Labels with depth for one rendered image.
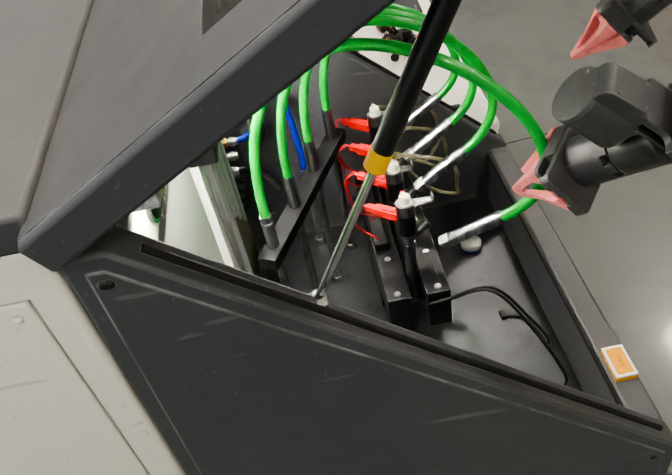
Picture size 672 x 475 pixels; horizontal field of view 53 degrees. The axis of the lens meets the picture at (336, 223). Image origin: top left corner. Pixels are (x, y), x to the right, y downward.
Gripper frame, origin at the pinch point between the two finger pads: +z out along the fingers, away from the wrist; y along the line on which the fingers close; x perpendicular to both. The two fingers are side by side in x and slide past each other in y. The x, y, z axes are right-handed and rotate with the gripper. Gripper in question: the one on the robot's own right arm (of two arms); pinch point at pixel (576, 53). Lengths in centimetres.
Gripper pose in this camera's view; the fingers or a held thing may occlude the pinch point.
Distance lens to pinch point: 108.3
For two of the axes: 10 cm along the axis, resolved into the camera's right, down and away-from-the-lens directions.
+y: -7.8, -5.0, -3.7
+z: -6.1, 5.2, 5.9
